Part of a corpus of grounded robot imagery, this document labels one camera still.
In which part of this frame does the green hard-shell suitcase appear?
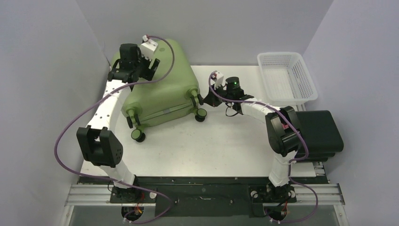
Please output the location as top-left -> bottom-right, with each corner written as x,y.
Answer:
121,39 -> 207,142

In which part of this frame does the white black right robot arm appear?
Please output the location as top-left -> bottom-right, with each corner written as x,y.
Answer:
204,72 -> 304,201

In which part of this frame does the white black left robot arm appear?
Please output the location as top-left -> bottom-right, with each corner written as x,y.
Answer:
76,40 -> 160,202

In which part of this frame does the white perforated plastic basket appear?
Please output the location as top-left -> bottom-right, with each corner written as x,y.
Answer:
257,52 -> 318,106

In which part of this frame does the black and pink storage organizer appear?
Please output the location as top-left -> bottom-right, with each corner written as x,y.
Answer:
296,110 -> 344,162

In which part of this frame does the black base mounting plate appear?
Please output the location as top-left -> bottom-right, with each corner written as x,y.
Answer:
67,177 -> 326,219

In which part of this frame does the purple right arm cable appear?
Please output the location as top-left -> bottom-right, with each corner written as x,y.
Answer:
208,71 -> 319,225

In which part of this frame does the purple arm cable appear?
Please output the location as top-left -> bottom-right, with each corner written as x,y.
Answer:
54,35 -> 175,225
208,71 -> 319,225

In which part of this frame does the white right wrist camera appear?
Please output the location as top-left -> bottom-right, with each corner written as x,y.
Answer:
211,71 -> 224,90

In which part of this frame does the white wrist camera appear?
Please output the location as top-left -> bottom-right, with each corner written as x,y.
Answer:
139,35 -> 158,61
211,71 -> 224,90

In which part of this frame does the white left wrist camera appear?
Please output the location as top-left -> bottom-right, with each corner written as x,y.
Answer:
139,35 -> 158,61

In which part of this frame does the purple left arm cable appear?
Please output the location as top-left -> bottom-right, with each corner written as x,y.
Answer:
54,35 -> 175,225

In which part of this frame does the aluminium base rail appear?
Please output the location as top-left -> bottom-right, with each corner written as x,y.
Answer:
65,184 -> 344,206

